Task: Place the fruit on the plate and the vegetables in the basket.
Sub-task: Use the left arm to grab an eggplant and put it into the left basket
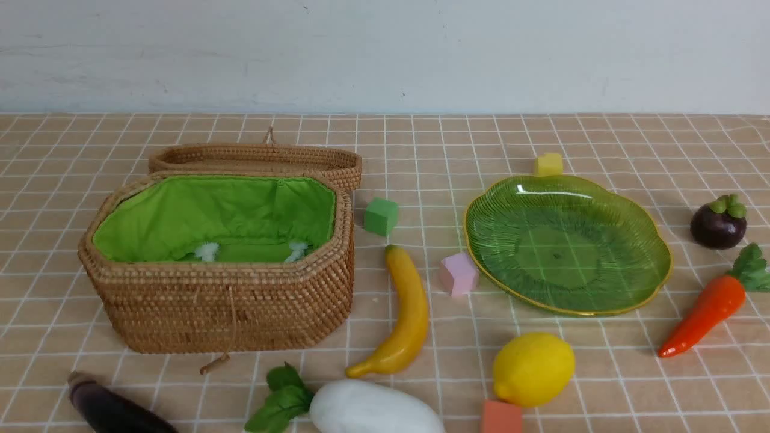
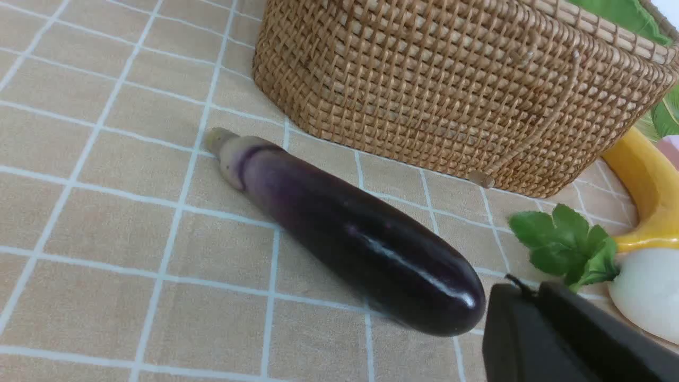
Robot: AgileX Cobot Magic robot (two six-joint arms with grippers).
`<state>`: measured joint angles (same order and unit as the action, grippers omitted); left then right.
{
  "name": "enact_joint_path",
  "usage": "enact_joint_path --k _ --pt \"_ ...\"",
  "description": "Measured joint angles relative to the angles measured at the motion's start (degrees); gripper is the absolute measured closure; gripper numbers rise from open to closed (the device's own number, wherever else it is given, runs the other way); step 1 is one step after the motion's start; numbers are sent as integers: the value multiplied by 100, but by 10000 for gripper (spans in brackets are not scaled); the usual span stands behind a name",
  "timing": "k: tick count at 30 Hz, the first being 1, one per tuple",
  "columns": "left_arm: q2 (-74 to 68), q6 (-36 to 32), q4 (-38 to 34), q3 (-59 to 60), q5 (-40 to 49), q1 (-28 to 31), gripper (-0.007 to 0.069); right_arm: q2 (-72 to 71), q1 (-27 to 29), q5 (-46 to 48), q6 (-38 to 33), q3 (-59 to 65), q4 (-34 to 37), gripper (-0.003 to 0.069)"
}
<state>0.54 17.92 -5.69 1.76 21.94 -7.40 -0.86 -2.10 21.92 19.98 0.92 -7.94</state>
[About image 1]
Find yellow toy banana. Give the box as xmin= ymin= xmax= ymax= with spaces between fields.
xmin=345 ymin=245 xmax=430 ymax=379

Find white toy radish green leaves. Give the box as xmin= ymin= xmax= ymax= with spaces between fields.
xmin=243 ymin=363 xmax=445 ymax=432

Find yellow toy lemon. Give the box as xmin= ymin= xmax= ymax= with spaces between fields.
xmin=493 ymin=332 xmax=576 ymax=407

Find dark purple toy mangosteen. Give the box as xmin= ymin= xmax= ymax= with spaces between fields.
xmin=690 ymin=194 xmax=748 ymax=250

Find dark purple toy eggplant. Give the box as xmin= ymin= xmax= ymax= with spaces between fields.
xmin=67 ymin=372 xmax=177 ymax=432

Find orange toy carrot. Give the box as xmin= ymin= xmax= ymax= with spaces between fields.
xmin=657 ymin=243 xmax=769 ymax=357

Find green foam cube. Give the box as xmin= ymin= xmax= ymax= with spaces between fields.
xmin=363 ymin=197 xmax=399 ymax=238

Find woven wicker basket lid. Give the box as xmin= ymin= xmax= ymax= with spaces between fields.
xmin=148 ymin=128 xmax=362 ymax=192

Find pink foam cube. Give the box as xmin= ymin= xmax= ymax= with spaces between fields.
xmin=439 ymin=252 xmax=479 ymax=298

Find checkered beige tablecloth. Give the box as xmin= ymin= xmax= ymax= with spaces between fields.
xmin=1 ymin=112 xmax=769 ymax=432

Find yellow foam cube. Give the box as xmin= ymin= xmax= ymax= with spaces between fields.
xmin=535 ymin=153 xmax=564 ymax=176

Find green glass leaf plate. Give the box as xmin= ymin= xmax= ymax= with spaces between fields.
xmin=463 ymin=175 xmax=673 ymax=317

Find woven wicker basket green lining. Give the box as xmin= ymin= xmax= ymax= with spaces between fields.
xmin=78 ymin=170 xmax=355 ymax=376

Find orange foam cube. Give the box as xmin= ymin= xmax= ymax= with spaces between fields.
xmin=479 ymin=399 xmax=523 ymax=433

